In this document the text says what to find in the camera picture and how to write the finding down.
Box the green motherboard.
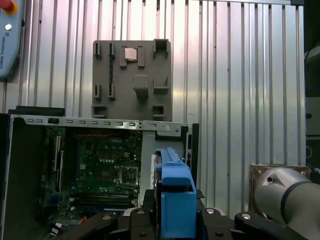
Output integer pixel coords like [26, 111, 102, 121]
[37, 126, 143, 226]

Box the RAM stick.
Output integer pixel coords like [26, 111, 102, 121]
[108, 56, 115, 86]

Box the grey parts rack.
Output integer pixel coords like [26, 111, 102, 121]
[91, 38, 173, 123]

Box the black RAM slot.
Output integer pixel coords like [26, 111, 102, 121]
[74, 193, 139, 208]

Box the silver CPU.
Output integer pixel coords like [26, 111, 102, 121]
[124, 47, 138, 62]

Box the hard disk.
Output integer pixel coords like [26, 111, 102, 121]
[143, 147, 210, 240]

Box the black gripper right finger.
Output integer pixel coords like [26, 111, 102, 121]
[196, 189, 288, 240]

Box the metal socket cover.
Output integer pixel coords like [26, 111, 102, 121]
[116, 165, 140, 188]

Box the black PC case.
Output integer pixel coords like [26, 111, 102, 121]
[0, 106, 201, 240]

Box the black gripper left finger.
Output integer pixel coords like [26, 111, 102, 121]
[63, 189, 157, 240]

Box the pale blue teach pendant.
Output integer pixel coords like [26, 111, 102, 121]
[0, 0, 26, 80]

